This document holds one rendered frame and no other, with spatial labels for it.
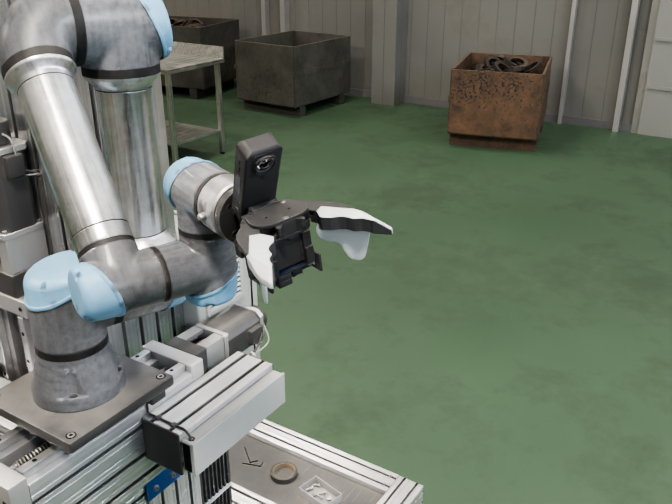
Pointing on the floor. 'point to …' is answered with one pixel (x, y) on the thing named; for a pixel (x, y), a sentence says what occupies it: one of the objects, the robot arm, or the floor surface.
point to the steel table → (191, 56)
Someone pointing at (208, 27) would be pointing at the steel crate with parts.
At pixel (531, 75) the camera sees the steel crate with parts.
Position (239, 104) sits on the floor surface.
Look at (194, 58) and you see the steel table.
